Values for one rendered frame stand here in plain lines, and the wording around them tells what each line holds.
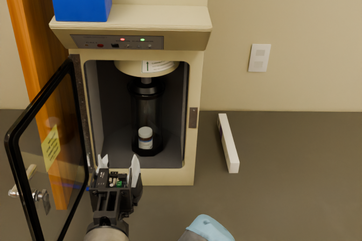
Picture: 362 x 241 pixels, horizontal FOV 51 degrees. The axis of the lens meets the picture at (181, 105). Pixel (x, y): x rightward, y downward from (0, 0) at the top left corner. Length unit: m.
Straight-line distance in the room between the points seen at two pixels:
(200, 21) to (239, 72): 0.70
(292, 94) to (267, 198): 0.53
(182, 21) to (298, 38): 0.74
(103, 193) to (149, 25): 0.33
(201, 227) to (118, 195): 0.16
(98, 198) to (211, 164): 0.63
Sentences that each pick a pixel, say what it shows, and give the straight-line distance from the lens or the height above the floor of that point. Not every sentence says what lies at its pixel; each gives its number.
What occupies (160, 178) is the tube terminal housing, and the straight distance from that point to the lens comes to 1.17.
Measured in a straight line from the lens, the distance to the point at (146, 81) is 1.05.
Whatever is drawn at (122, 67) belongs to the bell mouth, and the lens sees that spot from 0.99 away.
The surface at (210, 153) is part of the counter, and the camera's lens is 1.31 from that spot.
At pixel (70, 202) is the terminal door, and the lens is 1.05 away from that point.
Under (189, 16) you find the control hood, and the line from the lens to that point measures 0.81.
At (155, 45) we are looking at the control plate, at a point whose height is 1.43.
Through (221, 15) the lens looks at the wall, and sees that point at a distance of 1.36.
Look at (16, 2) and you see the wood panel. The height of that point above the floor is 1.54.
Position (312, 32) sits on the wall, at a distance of 1.47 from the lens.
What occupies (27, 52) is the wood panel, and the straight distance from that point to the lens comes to 0.87.
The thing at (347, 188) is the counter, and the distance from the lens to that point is 1.32.
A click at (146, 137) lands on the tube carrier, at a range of 1.13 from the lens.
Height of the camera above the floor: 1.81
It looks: 35 degrees down
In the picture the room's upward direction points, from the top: 2 degrees clockwise
